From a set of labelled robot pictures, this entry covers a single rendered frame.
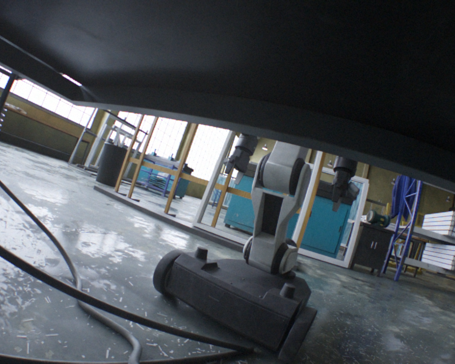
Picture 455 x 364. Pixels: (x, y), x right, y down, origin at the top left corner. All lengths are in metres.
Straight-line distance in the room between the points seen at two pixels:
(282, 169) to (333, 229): 3.37
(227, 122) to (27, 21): 0.27
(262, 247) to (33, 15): 0.95
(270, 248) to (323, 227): 3.24
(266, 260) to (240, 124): 0.78
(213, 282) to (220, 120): 0.64
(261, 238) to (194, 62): 0.82
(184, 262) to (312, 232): 3.42
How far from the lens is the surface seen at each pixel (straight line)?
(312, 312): 0.80
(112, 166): 4.95
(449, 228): 4.45
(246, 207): 4.31
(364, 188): 4.23
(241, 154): 1.04
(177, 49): 0.24
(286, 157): 0.91
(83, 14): 0.25
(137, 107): 0.35
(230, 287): 0.82
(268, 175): 0.90
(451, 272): 4.81
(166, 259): 0.95
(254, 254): 1.01
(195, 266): 0.89
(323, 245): 4.19
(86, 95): 0.46
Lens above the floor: 0.45
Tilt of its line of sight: 4 degrees up
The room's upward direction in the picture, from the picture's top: 18 degrees clockwise
